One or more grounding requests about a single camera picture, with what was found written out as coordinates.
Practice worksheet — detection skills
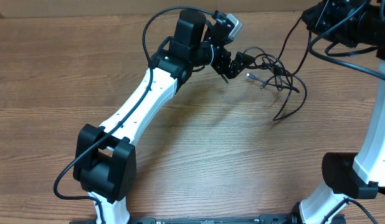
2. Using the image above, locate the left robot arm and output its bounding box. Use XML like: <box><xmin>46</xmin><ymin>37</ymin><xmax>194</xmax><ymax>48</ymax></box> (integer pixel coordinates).
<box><xmin>73</xmin><ymin>7</ymin><xmax>253</xmax><ymax>223</ymax></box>

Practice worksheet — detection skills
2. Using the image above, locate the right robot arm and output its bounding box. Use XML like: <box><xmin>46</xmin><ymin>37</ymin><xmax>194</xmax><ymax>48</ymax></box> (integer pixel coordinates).
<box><xmin>291</xmin><ymin>0</ymin><xmax>385</xmax><ymax>223</ymax></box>

